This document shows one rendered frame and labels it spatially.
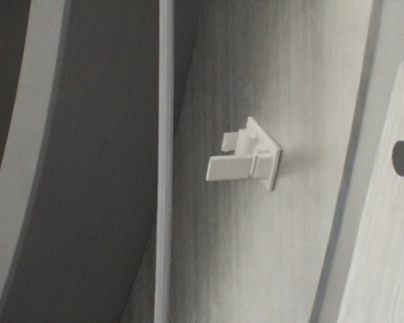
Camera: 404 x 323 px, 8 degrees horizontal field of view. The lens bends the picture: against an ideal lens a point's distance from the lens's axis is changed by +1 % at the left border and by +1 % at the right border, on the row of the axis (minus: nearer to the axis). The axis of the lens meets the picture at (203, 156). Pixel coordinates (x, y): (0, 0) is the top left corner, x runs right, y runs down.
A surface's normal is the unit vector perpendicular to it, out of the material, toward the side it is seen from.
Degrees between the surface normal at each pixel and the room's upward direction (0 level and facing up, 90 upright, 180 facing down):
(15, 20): 66
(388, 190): 90
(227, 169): 115
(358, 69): 90
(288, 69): 90
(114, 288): 128
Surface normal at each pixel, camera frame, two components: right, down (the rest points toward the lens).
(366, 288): -0.89, 0.06
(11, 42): 0.39, -0.37
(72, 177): 0.40, 0.58
